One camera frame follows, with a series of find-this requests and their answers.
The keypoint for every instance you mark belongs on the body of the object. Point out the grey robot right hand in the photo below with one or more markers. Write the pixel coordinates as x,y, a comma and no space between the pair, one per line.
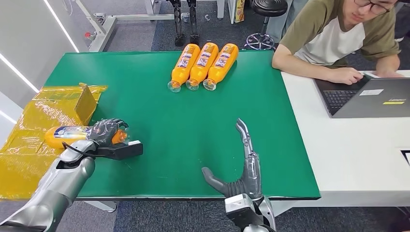
251,176

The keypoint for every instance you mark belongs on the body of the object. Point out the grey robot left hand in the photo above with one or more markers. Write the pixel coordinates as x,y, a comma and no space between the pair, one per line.
102,131

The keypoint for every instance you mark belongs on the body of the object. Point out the orange bottle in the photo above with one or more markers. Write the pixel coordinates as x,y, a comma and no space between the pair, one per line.
184,64
64,136
201,64
222,64

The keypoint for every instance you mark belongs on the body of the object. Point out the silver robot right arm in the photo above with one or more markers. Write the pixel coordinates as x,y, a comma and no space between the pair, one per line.
267,214

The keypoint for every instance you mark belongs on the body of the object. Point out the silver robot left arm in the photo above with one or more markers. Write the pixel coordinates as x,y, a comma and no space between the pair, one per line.
61,185

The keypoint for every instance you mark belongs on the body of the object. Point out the green table mat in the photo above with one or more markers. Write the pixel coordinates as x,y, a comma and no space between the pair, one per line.
179,134

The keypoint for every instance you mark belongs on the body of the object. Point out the yellow film-wrapped cardboard box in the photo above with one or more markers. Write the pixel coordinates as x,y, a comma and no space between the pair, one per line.
29,166

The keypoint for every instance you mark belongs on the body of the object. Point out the black stand leg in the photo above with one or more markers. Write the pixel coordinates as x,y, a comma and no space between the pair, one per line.
193,22
177,22

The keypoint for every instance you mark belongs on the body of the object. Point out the grey laptop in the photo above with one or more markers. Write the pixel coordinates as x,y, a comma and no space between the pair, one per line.
368,105

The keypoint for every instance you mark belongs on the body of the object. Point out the person at laptop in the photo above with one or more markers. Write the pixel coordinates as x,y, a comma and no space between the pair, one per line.
320,35

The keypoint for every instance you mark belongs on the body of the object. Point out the yellow printed carton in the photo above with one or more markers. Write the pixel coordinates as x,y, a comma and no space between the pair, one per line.
239,11

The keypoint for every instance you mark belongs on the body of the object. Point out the black round stool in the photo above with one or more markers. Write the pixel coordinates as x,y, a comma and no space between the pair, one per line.
267,8

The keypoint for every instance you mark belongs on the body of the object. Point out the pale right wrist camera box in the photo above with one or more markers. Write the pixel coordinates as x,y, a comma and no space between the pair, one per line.
238,208

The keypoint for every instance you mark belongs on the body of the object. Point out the white metal frame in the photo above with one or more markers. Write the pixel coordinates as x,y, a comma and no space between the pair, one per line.
102,32

